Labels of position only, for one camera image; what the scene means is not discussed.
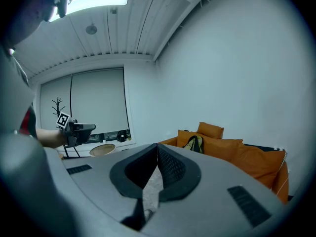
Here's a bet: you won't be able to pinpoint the large orange cushion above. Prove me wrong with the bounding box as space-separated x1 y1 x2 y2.
230 143 287 190

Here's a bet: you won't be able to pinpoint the black item on windowsill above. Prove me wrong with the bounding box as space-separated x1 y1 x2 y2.
117 129 131 143

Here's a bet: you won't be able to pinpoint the person's head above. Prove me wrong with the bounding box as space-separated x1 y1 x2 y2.
0 0 58 48

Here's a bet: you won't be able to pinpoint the wide orange cushion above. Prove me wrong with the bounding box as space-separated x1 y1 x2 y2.
177 129 244 163

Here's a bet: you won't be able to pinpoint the black head-worn camera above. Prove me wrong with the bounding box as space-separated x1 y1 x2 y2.
54 0 74 19

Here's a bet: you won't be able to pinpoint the black and yellow backpack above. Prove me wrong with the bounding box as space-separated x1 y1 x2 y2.
182 135 204 154

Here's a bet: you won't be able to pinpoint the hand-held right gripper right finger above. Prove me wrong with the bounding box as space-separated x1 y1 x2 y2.
157 143 202 202

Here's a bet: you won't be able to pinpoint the round ceiling smoke detector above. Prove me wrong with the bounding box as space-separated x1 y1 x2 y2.
85 23 98 36

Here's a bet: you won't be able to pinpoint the orange sofa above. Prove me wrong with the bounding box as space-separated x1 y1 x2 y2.
158 121 290 205

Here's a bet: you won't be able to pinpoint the black coat rack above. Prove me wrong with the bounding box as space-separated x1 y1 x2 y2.
51 97 66 123

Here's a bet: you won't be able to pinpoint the black metal stand legs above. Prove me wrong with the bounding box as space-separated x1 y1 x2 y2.
62 144 81 158

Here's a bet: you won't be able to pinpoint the narrow grey roller blind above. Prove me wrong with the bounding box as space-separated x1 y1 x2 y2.
39 75 73 131

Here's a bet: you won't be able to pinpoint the long ceiling light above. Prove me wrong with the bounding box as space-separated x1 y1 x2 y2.
48 0 130 23

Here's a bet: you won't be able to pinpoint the wide grey roller blind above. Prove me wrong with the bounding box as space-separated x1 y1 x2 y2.
71 68 130 135

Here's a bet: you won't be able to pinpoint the small orange cushion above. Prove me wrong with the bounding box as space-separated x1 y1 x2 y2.
197 121 225 140

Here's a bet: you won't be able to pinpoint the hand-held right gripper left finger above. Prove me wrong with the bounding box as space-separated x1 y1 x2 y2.
110 143 158 232

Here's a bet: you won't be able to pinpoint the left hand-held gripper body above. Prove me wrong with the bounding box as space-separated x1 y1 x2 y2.
56 111 97 148

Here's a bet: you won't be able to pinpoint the person's grey shirt torso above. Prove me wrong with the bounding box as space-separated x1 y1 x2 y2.
0 44 38 139

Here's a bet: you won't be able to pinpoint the person's left forearm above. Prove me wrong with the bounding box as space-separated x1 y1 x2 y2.
36 127 67 149

